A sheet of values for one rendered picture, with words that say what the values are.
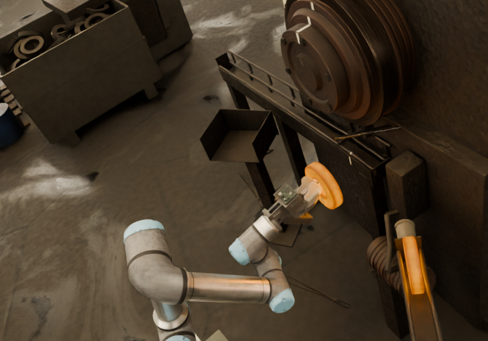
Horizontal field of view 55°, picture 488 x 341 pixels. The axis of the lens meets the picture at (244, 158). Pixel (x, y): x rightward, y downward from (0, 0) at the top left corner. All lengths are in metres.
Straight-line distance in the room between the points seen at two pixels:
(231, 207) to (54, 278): 1.10
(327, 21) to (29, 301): 2.30
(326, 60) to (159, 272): 0.71
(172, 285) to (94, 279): 1.59
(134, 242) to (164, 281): 0.14
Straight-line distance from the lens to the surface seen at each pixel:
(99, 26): 3.66
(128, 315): 2.56
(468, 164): 1.44
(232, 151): 2.09
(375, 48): 1.30
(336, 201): 1.44
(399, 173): 1.52
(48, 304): 2.91
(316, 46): 1.34
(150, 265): 1.26
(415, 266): 1.35
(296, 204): 1.43
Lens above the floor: 1.90
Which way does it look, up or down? 40 degrees down
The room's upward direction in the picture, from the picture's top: 23 degrees counter-clockwise
